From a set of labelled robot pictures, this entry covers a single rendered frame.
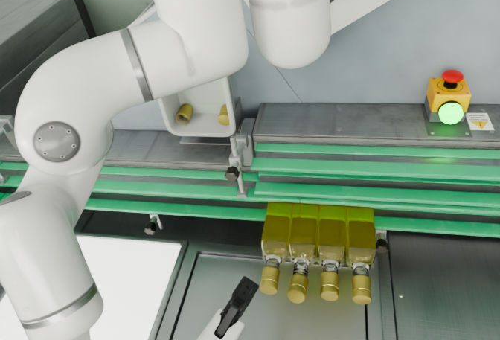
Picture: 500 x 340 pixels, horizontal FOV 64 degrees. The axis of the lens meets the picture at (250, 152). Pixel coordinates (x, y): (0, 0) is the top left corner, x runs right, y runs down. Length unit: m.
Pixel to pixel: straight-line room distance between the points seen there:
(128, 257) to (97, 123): 0.70
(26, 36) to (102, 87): 1.19
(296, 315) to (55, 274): 0.58
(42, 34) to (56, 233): 1.26
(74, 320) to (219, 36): 0.34
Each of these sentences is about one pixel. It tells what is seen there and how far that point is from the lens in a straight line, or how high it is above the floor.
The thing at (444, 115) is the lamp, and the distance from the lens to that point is 0.90.
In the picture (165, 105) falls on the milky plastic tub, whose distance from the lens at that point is 0.97.
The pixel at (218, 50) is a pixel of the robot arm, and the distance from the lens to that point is 0.45.
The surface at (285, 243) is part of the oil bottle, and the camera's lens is 0.85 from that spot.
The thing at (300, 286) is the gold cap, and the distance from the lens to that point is 0.80.
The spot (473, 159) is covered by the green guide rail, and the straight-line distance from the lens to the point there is 0.90.
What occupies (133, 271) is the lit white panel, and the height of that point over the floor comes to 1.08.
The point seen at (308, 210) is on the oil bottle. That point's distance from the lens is 0.90.
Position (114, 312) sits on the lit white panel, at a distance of 1.03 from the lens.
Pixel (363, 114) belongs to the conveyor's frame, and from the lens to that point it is 0.94.
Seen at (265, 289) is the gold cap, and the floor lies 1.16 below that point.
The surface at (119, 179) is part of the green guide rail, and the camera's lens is 1.06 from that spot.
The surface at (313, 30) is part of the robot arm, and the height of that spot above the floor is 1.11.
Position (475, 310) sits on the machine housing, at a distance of 1.05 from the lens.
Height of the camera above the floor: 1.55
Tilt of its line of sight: 47 degrees down
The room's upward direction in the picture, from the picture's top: 165 degrees counter-clockwise
